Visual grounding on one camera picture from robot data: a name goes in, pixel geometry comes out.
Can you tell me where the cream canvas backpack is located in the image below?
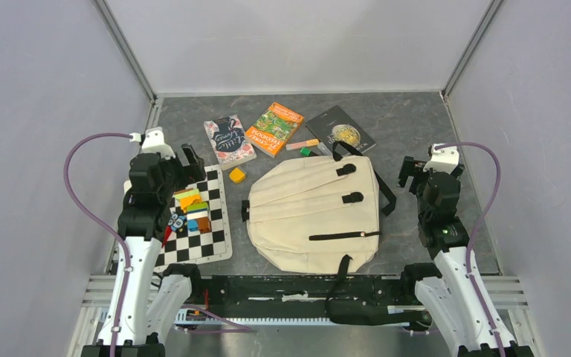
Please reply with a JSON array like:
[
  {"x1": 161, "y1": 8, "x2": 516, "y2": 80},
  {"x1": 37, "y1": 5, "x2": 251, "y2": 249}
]
[{"x1": 240, "y1": 141, "x2": 398, "y2": 275}]

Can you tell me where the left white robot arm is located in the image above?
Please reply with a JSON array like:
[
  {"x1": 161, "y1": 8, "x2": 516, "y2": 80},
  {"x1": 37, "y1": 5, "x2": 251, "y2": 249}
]
[{"x1": 81, "y1": 144, "x2": 206, "y2": 356}]

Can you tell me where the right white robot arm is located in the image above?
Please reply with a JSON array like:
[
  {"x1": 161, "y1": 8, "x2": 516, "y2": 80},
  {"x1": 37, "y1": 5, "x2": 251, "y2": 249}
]
[{"x1": 398, "y1": 156, "x2": 533, "y2": 356}]

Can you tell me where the colourful block stack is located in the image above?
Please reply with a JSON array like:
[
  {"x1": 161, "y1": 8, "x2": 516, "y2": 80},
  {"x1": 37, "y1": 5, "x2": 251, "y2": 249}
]
[{"x1": 173, "y1": 188, "x2": 212, "y2": 234}]

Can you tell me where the blue robot figure toy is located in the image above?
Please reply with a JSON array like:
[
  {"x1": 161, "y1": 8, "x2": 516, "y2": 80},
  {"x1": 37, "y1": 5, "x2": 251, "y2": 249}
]
[{"x1": 168, "y1": 213, "x2": 187, "y2": 232}]

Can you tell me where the red calculator toy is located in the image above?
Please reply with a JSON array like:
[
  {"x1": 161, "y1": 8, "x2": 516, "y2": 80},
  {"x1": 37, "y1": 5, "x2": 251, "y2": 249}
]
[{"x1": 162, "y1": 225, "x2": 174, "y2": 247}]

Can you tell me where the yellow cube block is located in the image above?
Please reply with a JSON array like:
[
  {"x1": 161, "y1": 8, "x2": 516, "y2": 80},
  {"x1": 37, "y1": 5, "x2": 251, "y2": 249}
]
[{"x1": 229, "y1": 167, "x2": 246, "y2": 184}]

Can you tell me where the floral navy book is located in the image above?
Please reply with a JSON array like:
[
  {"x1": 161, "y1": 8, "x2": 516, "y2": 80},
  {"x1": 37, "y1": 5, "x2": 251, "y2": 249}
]
[{"x1": 204, "y1": 115, "x2": 257, "y2": 171}]

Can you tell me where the checkered chess mat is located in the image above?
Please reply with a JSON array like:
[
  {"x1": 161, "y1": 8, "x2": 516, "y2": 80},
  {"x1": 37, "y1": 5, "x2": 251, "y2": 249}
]
[{"x1": 123, "y1": 164, "x2": 233, "y2": 273}]

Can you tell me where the black book gold emblem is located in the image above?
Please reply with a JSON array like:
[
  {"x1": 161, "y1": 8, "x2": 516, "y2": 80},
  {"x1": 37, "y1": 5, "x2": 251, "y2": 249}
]
[{"x1": 306, "y1": 106, "x2": 376, "y2": 153}]

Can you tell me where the green marker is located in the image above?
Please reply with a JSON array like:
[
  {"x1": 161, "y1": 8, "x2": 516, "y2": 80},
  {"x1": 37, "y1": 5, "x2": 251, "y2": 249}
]
[{"x1": 300, "y1": 147, "x2": 318, "y2": 157}]

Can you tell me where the orange treehouse book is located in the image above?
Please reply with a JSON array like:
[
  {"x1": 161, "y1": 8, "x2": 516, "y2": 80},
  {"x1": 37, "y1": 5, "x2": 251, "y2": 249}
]
[{"x1": 245, "y1": 102, "x2": 304, "y2": 158}]

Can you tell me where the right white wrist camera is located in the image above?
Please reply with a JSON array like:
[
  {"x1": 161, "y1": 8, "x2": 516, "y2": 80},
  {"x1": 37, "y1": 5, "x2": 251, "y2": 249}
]
[{"x1": 423, "y1": 144, "x2": 459, "y2": 175}]

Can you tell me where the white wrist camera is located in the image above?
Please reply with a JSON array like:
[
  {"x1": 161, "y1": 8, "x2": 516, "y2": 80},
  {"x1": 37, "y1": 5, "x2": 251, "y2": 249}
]
[
  {"x1": 423, "y1": 144, "x2": 459, "y2": 175},
  {"x1": 141, "y1": 126, "x2": 176, "y2": 160}
]

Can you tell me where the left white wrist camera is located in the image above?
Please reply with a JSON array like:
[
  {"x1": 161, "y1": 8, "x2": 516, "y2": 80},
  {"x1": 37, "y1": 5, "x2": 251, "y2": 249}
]
[{"x1": 141, "y1": 126, "x2": 176, "y2": 160}]

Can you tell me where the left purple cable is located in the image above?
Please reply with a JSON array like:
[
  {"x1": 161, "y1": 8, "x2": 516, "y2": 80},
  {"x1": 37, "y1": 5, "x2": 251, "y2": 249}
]
[{"x1": 63, "y1": 132, "x2": 134, "y2": 357}]

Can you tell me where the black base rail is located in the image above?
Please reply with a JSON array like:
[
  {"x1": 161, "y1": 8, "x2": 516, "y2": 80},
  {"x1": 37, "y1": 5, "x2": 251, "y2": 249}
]
[{"x1": 186, "y1": 274, "x2": 433, "y2": 331}]

